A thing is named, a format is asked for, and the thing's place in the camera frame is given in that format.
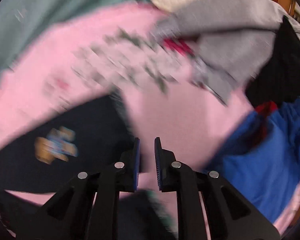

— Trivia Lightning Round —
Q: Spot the pink floral bed sheet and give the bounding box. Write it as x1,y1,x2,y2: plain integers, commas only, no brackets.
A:
0,0,300,240

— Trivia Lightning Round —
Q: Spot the dark navy pants grey waistband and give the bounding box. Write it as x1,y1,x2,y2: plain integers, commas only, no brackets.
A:
0,92,174,239

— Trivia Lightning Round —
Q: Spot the blue garment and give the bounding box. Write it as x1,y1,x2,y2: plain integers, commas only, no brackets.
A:
205,98,300,222

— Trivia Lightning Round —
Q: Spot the black garment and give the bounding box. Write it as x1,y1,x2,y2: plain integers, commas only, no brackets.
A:
245,17,300,107

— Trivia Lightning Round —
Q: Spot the grey garment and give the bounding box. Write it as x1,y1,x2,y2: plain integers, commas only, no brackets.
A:
151,0,300,104

